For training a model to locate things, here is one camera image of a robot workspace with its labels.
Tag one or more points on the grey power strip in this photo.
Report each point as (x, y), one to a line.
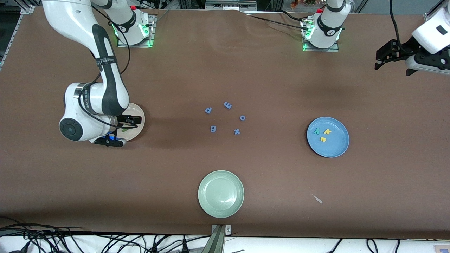
(228, 6)

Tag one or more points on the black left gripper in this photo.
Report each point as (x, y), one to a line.
(404, 48)

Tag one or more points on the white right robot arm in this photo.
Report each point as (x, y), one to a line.
(70, 21)

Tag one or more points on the pale green round plate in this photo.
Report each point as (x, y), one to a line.
(221, 194)

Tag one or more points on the beige brown round plate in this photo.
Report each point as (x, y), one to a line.
(135, 109)

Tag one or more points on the silver aluminium frame profile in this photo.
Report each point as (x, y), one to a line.
(429, 14)

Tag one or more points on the silver aluminium table rail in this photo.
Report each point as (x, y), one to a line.
(26, 9)

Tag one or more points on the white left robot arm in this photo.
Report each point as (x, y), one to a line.
(328, 24)

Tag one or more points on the blue round plate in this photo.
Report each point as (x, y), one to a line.
(334, 147)

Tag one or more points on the small orange object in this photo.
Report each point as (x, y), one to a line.
(294, 4)

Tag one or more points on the beige paper tag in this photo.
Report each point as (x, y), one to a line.
(442, 248)

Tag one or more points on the yellow foam letter k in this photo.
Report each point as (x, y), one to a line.
(327, 131)

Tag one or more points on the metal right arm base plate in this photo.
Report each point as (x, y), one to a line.
(152, 35)

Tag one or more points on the small white paper scrap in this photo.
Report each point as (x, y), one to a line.
(318, 199)

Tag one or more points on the teal foam letter y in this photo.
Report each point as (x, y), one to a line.
(316, 131)

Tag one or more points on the blue foam letter m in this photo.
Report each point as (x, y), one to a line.
(227, 105)

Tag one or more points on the grey aluminium camera post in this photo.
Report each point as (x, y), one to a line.
(218, 242)

